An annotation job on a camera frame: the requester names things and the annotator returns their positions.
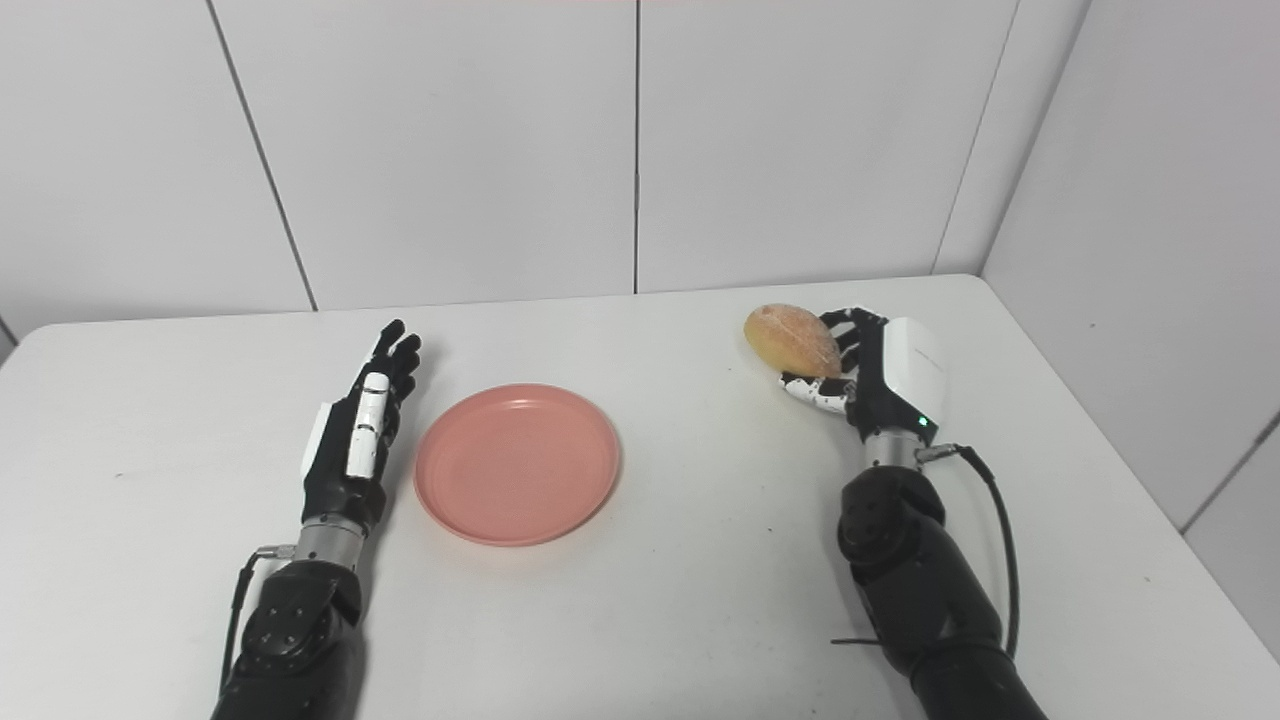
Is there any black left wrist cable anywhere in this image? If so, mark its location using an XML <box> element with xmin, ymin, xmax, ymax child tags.
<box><xmin>218</xmin><ymin>544</ymin><xmax>297</xmax><ymax>696</ymax></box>

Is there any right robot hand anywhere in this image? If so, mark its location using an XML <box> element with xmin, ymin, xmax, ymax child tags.
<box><xmin>779</xmin><ymin>308</ymin><xmax>948</xmax><ymax>446</ymax></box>

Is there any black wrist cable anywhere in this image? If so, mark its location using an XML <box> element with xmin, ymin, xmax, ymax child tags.
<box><xmin>830</xmin><ymin>443</ymin><xmax>1021</xmax><ymax>661</ymax></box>
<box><xmin>218</xmin><ymin>544</ymin><xmax>297</xmax><ymax>696</ymax></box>

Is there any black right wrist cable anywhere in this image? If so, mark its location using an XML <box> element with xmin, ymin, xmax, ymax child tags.
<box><xmin>830</xmin><ymin>443</ymin><xmax>1021</xmax><ymax>661</ymax></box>

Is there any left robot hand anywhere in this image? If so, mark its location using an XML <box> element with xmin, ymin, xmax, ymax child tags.
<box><xmin>300</xmin><ymin>320</ymin><xmax>423</xmax><ymax>535</ymax></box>

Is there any pink plate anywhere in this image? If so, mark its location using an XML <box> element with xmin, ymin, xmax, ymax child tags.
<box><xmin>414</xmin><ymin>384</ymin><xmax>621</xmax><ymax>548</ymax></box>

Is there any bread roll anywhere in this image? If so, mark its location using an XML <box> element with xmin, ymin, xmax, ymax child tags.
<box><xmin>744</xmin><ymin>304</ymin><xmax>843</xmax><ymax>380</ymax></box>

